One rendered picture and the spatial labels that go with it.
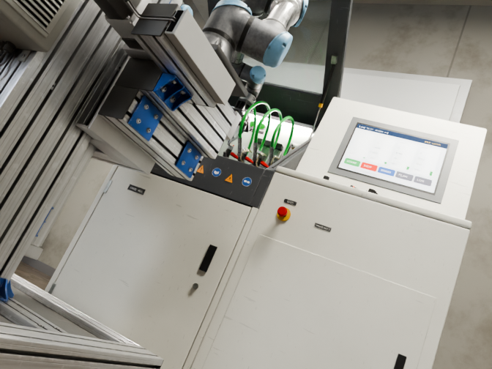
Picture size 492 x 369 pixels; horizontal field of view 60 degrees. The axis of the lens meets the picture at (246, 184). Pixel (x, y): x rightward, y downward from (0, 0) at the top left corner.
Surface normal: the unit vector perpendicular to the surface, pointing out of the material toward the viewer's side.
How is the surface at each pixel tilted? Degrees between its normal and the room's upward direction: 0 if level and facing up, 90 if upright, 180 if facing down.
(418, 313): 90
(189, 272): 90
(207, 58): 90
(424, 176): 76
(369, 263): 90
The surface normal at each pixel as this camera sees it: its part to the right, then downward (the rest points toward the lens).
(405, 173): -0.15, -0.58
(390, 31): -0.37, -0.42
